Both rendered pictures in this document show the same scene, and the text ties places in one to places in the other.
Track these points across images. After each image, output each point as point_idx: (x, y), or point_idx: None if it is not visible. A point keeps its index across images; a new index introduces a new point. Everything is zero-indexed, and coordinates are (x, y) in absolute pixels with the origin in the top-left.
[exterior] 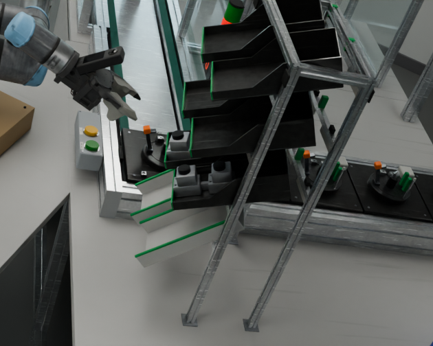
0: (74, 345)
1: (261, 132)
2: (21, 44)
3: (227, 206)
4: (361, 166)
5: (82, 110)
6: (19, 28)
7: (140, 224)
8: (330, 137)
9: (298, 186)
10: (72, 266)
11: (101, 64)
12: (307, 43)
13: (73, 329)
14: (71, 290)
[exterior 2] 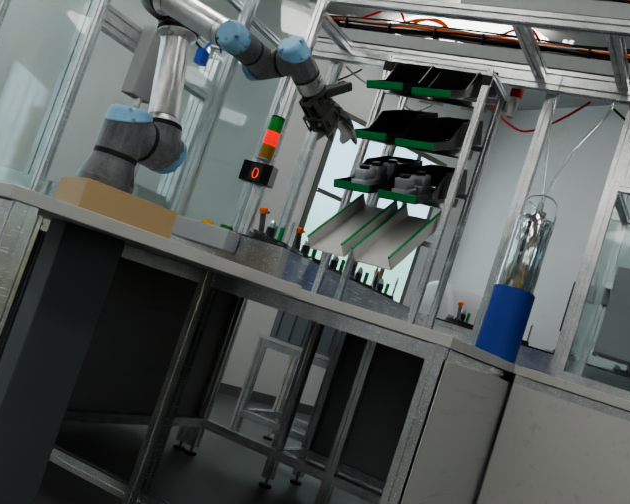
0: (408, 324)
1: (463, 129)
2: (305, 58)
3: (433, 204)
4: None
5: None
6: (305, 43)
7: (345, 255)
8: (473, 146)
9: (437, 202)
10: (321, 295)
11: (341, 90)
12: (451, 80)
13: (389, 319)
14: (337, 310)
